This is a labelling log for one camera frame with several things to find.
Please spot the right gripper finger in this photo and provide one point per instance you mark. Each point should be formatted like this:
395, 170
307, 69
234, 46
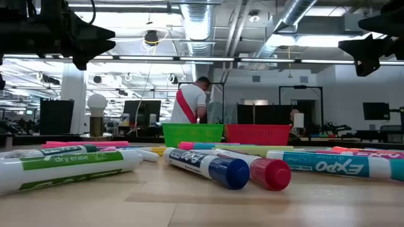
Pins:
366, 48
382, 23

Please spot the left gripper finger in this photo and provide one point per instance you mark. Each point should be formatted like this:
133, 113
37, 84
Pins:
91, 31
91, 48

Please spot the thin pink marker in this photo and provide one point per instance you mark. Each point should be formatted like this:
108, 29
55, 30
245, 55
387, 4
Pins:
109, 149

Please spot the thin green-capped white marker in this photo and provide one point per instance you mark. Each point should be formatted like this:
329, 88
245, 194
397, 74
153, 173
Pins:
311, 148

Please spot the thin yellow marker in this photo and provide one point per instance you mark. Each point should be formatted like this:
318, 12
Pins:
159, 151

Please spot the black background robot arm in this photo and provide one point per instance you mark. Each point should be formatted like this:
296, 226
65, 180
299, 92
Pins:
334, 127

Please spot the white bulb lamp brass base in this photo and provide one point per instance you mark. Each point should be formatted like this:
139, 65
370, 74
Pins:
97, 104

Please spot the black round ceiling fixture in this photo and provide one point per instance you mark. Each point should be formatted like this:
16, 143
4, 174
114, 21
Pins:
151, 37

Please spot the black monitor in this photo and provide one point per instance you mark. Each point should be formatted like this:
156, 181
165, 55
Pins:
142, 112
375, 111

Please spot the black panel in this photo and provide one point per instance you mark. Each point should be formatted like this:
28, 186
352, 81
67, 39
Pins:
57, 116

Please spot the yellow-labelled white canister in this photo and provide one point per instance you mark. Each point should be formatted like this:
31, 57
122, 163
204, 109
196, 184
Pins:
125, 119

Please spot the white plastic bottle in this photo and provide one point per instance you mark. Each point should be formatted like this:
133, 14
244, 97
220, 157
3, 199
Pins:
153, 119

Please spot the pink highlighter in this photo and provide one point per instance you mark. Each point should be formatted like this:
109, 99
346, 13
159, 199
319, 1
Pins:
85, 143
186, 145

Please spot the dark green Expo marker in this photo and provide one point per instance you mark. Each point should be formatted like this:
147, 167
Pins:
63, 150

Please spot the magenta Expo marker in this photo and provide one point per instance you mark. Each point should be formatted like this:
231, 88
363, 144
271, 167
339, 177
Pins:
388, 155

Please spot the black partition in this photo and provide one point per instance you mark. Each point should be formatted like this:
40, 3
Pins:
265, 114

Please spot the teal Expo marker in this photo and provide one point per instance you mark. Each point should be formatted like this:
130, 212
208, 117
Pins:
331, 164

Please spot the light green Expo marker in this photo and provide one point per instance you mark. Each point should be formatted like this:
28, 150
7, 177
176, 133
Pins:
63, 170

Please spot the green plastic basket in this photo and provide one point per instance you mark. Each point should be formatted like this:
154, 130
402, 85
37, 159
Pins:
192, 134

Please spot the red plastic basket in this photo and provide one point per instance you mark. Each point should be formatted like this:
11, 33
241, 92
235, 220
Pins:
259, 135

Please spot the blue highlighter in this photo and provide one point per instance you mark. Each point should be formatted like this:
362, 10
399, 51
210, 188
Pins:
205, 146

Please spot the light green highlighter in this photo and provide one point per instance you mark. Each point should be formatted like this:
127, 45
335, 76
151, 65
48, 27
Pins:
252, 149

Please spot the red Expo marker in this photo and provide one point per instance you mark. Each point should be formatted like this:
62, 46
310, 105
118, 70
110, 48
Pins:
271, 174

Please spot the blue Expo marker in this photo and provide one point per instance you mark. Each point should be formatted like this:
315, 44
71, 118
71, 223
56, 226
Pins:
205, 165

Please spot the silver ventilation duct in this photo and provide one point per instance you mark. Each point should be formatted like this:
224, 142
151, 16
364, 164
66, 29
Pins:
197, 25
296, 12

